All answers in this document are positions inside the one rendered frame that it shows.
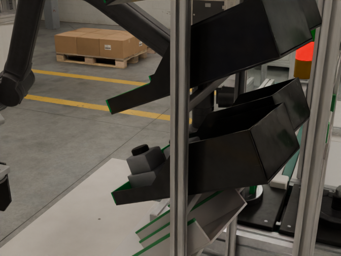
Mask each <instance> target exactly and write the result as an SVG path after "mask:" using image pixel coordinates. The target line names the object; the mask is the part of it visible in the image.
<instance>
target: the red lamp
mask: <svg viewBox="0 0 341 256"><path fill-rule="evenodd" d="M313 49H314V42H310V43H308V44H306V45H304V46H303V47H301V48H299V49H297V50H296V56H295V58H296V59H298V60H304V61H311V60H312V58H313Z"/></svg>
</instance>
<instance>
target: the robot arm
mask: <svg viewBox="0 0 341 256"><path fill-rule="evenodd" d="M83 1H86V2H88V3H89V4H91V5H92V6H94V7H95V8H97V9H98V10H100V11H101V12H102V13H104V14H105V15H106V16H108V17H109V18H110V19H112V20H113V21H114V22H116V23H117V24H118V25H120V26H121V27H122V28H124V29H125V30H126V31H128V32H129V33H130V34H132V35H133V36H135V37H136V38H137V39H139V40H140V41H141V42H143V43H144V44H145V45H147V46H148V47H149V48H151V49H152V50H153V51H155V52H156V53H158V54H159V55H160V56H161V57H163V56H164V54H165V52H166V50H167V48H168V46H169V44H170V42H171V31H170V30H169V29H168V28H167V27H165V26H164V25H163V24H161V23H160V22H159V21H158V20H156V19H155V18H154V17H152V16H151V15H150V14H148V13H147V12H146V11H144V10H143V9H142V8H141V7H139V6H138V5H137V4H135V3H134V2H130V3H123V4H117V5H110V6H106V4H105V3H104V0H83ZM44 5H45V0H18V3H17V9H16V14H15V20H14V25H13V31H12V36H11V41H10V47H9V53H8V57H7V61H6V63H5V66H4V70H3V71H1V72H0V111H1V110H4V109H6V108H7V107H14V106H17V105H18V104H20V103H21V101H22V100H23V98H24V97H26V95H27V94H28V91H29V89H30V88H31V87H32V86H33V84H34V82H35V79H36V78H35V75H34V73H33V71H32V70H31V67H32V56H33V52H34V49H35V44H36V40H37V36H38V31H39V27H40V23H41V18H42V13H43V9H44ZM234 86H235V80H232V79H226V80H225V81H224V82H223V83H222V84H221V85H219V86H218V87H217V88H216V89H215V90H216V104H218V108H229V107H231V106H232V105H233V103H234ZM215 90H214V91H215ZM214 91H213V92H212V93H210V94H209V95H208V96H207V97H206V98H205V99H204V100H203V101H201V102H200V103H199V104H198V105H197V106H196V107H195V108H194V109H192V124H191V125H190V126H189V133H193V132H196V131H197V130H198V129H199V127H200V126H201V124H202V122H203V121H204V119H205V118H206V116H207V115H208V113H211V112H214Z"/></svg>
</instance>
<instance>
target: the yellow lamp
mask: <svg viewBox="0 0 341 256"><path fill-rule="evenodd" d="M311 66H312V61H304V60H298V59H295V65H294V75H293V76H294V77H295V78H297V77H299V79H310V74H311Z"/></svg>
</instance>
